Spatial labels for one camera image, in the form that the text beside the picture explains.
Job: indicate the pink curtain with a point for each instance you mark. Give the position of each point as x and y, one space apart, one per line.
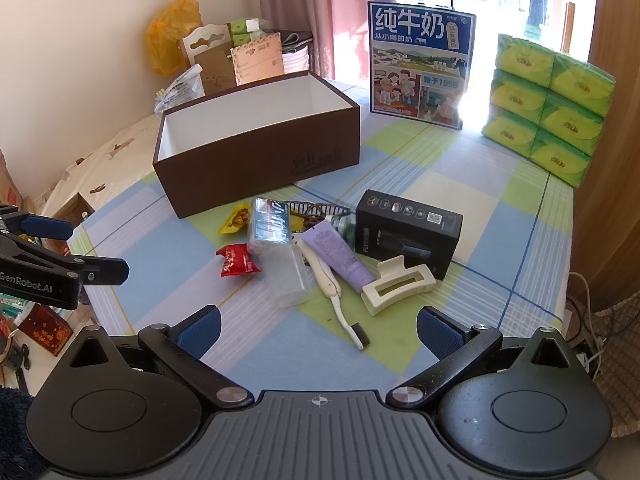
320 5

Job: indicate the yellow plastic bag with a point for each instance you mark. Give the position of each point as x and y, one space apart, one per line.
167 35

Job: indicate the desktop with checked cloth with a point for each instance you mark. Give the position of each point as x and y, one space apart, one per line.
450 195

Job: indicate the blue milk carton box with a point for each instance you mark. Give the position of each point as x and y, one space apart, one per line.
420 60

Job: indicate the cream hair claw clip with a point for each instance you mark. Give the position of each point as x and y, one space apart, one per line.
417 271

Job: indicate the black product box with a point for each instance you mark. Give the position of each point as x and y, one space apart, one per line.
405 230

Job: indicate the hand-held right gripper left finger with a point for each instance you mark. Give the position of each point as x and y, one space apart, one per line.
200 331

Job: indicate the clear plastic bag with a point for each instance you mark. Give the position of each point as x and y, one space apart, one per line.
180 90

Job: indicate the yellow snack packet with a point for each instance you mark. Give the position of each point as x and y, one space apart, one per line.
235 220

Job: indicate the white eyebrow brush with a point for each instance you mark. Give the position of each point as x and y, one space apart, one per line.
325 275

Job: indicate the small green tissue box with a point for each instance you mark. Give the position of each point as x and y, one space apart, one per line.
247 39
242 26

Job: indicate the brown quilted cushion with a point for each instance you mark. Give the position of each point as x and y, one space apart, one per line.
620 360

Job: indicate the white cardboard carrier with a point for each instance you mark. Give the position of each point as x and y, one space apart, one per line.
200 42

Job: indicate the orange cardboard box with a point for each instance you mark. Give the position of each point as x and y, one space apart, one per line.
7 185

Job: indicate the purple tube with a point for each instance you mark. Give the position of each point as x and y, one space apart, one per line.
332 252

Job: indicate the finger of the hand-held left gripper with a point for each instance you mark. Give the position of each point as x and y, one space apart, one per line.
102 270
46 227

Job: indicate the stack of green tissue packs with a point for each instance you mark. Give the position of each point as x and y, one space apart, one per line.
545 110

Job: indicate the small open cardboard box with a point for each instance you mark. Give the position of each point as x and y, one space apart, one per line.
70 210

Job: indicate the brown storage box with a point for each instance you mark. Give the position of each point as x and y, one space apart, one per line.
240 170

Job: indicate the wooden cabinet panel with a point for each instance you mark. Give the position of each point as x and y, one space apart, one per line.
610 160

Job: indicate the clear plastic box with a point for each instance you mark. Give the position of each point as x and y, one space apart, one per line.
285 280

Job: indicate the red printed box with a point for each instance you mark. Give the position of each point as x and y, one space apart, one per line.
45 330

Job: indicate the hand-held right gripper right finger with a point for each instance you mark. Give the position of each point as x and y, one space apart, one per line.
440 332

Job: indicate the blue pocket tissue pack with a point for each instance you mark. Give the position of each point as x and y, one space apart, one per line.
269 222

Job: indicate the brown cardboard box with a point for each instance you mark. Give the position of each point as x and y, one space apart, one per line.
215 74

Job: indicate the red snack packet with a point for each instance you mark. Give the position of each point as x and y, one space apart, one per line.
239 260

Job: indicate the pink cardboard box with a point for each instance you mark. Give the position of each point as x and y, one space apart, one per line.
257 60

